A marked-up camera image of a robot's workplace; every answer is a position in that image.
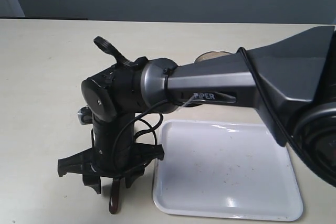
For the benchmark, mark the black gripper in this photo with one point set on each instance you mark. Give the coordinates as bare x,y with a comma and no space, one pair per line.
116,152

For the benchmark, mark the brown wooden spoon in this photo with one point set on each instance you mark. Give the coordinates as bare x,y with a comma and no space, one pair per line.
114,194

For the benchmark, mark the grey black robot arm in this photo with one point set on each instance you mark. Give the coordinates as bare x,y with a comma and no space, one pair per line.
291,85

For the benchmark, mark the steel bowl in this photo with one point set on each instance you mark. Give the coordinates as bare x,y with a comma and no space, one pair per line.
211,55

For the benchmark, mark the white plastic tray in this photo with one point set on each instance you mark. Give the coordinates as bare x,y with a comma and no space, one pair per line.
224,170

